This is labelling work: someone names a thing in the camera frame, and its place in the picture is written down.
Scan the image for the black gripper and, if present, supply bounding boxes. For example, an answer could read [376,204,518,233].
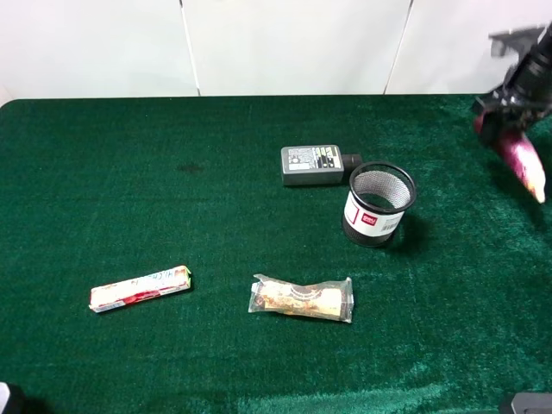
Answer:
[472,71,551,145]

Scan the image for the purple eggplant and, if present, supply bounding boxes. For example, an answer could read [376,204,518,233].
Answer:
[474,115,546,204]

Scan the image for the black white object bottom left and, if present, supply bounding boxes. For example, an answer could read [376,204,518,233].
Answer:
[0,382,25,414]

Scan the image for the black mesh pen holder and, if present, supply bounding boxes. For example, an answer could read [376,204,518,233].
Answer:
[342,161,417,248]

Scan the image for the grey power adapter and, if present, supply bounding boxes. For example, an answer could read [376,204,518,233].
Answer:
[280,144,363,187]

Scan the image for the green velvet table cloth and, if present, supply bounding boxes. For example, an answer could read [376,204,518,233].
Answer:
[1,95,551,413]

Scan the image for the clear wrapped snack bar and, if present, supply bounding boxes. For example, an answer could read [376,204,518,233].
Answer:
[248,273,354,323]

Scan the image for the grey device bottom right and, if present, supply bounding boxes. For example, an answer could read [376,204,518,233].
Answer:
[499,392,552,414]

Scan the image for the white red candy pack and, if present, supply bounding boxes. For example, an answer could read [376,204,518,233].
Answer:
[89,266,191,313]

